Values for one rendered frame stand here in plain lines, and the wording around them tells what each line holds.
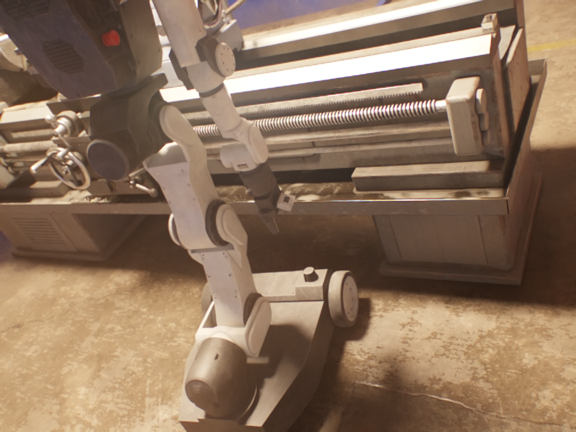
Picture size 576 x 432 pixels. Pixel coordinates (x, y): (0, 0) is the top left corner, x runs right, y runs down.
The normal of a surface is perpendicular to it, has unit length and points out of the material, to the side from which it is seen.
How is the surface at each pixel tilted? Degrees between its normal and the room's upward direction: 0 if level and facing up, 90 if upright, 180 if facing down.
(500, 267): 90
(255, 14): 90
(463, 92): 0
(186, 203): 79
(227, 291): 70
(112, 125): 39
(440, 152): 90
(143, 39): 101
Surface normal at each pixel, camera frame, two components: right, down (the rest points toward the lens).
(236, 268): 0.90, -0.09
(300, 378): 0.75, 0.14
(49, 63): -0.24, 0.76
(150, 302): -0.34, -0.76
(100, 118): -0.44, -0.18
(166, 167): -0.33, 0.50
